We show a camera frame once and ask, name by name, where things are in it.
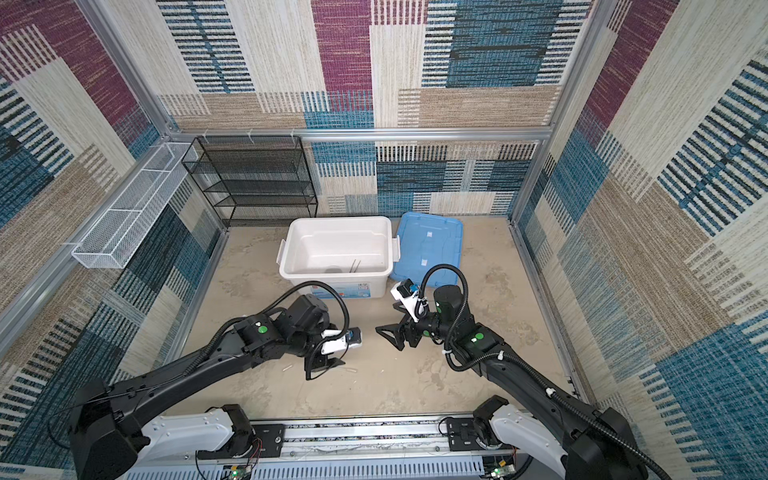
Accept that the white plastic storage bin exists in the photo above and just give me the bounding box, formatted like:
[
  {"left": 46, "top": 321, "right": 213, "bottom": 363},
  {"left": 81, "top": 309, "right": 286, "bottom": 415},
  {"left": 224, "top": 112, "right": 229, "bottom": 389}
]
[{"left": 276, "top": 216, "right": 400, "bottom": 299}]

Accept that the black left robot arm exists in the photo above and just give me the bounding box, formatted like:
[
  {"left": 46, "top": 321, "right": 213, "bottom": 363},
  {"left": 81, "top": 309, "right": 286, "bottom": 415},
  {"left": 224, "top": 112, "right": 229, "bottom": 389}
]
[{"left": 62, "top": 294, "right": 343, "bottom": 479}]

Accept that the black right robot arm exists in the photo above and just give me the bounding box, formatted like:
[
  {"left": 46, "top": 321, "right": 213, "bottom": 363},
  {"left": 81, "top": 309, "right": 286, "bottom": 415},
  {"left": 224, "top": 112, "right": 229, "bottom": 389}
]
[{"left": 376, "top": 265, "right": 669, "bottom": 479}]

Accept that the blue plastic bin lid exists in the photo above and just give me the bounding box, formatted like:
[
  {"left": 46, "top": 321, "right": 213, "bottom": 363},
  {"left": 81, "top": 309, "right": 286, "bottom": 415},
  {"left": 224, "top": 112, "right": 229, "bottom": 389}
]
[{"left": 390, "top": 212, "right": 464, "bottom": 285}]

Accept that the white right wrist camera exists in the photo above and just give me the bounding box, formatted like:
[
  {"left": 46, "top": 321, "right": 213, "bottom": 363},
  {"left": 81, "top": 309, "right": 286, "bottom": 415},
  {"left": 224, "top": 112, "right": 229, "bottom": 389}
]
[{"left": 390, "top": 279, "right": 428, "bottom": 322}]

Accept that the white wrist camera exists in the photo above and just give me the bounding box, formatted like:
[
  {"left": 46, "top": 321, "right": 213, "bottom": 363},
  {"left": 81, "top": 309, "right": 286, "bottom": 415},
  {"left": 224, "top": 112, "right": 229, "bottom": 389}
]
[
  {"left": 321, "top": 327, "right": 362, "bottom": 355},
  {"left": 390, "top": 279, "right": 428, "bottom": 322}
]

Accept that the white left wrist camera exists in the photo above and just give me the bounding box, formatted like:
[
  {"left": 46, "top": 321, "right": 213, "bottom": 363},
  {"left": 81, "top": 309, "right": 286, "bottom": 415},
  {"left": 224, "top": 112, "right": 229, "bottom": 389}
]
[{"left": 321, "top": 327, "right": 362, "bottom": 355}]

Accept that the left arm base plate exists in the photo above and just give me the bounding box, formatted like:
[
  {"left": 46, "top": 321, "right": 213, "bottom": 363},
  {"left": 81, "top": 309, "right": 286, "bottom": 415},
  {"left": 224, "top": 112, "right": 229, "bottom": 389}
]
[{"left": 197, "top": 423, "right": 286, "bottom": 460}]

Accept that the aluminium front rail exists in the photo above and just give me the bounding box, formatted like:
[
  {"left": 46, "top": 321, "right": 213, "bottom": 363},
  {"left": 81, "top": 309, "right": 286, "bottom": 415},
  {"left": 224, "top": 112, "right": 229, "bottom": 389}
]
[{"left": 107, "top": 410, "right": 613, "bottom": 463}]

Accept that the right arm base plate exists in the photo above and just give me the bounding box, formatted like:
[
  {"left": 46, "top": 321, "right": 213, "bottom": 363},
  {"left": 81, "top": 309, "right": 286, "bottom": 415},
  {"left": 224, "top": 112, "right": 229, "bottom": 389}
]
[{"left": 438, "top": 416, "right": 513, "bottom": 452}]

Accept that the black wire shelf rack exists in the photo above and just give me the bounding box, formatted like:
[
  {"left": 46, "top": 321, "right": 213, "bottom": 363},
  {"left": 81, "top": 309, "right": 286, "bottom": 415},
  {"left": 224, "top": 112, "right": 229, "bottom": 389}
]
[{"left": 181, "top": 136, "right": 318, "bottom": 228}]

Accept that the white wire mesh basket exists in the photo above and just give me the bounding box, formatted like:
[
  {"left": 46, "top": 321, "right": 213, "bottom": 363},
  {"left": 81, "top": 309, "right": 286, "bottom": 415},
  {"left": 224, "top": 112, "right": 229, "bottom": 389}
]
[{"left": 72, "top": 142, "right": 189, "bottom": 269}]

